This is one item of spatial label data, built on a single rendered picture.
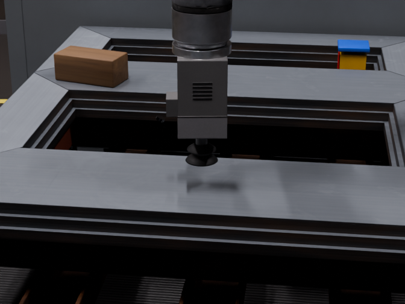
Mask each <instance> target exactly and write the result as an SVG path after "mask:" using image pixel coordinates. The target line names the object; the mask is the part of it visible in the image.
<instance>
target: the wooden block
mask: <svg viewBox="0 0 405 304"><path fill-rule="evenodd" d="M54 66H55V79H56V80H61V81H70V82H75V83H83V84H91V85H96V86H105V87H115V86H117V85H119V84H120V83H122V82H123V81H125V80H126V79H128V53H127V52H120V51H111V50H105V49H96V48H86V47H81V46H69V47H67V48H65V49H63V50H61V51H59V52H57V53H55V54H54Z"/></svg>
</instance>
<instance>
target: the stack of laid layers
mask: <svg viewBox="0 0 405 304"><path fill-rule="evenodd" d="M172 42H173V40H139V39H110V40H109V41H108V43H107V44H106V46H105V47H103V49H105V50H111V51H120V52H127V53H128V61H134V62H165V63H177V56H176V55H175V54H173V52H172ZM227 58H228V65H246V66H278V67H294V68H326V69H337V67H338V46H313V45H278V44H260V43H231V54H229V55H228V56H227ZM366 70H375V71H386V66H385V61H384V58H383V53H382V50H381V48H370V52H367V53H366ZM157 115H160V116H162V117H164V119H165V121H176V122H177V117H166V94H156V93H127V92H98V91H83V90H68V92H67V93H66V95H65V96H64V97H63V98H62V99H61V101H60V102H59V103H58V104H57V105H56V107H55V108H54V109H53V111H52V112H51V113H50V114H49V115H48V117H47V118H46V119H45V120H44V121H43V122H42V124H41V125H40V127H39V128H38V129H37V130H36V131H35V132H34V134H33V135H32V137H30V138H29V140H28V141H27V142H26V144H25V145H24V146H23V148H41V149H53V148H54V147H55V146H56V144H57V142H58V141H59V140H60V139H61V137H62V136H63V135H64V133H65V132H66V130H67V129H68V128H69V126H70V125H71V124H72V122H73V121H74V119H75V118H76V117H83V118H109V119H135V120H149V121H157V120H156V116H157ZM227 116H228V117H227V124H242V125H268V126H282V127H308V128H335V129H349V130H375V131H384V136H385V142H386V148H387V152H388V159H389V166H404V167H405V154H404V149H403V144H402V140H401V135H400V130H399V126H398V121H397V116H396V113H395V107H394V104H387V103H358V102H343V101H315V100H287V99H272V98H243V97H227ZM0 239H16V240H27V241H46V242H65V243H75V244H94V245H113V246H123V247H142V248H152V249H172V250H191V251H201V252H220V253H239V254H249V255H268V256H287V257H298V258H317V259H336V260H346V261H365V262H384V263H395V264H405V226H387V225H376V224H355V223H335V222H323V221H303V220H282V219H271V218H250V217H229V216H219V215H198V214H177V213H166V212H145V211H125V210H114V209H93V208H81V207H61V206H41V205H29V204H8V203H0Z"/></svg>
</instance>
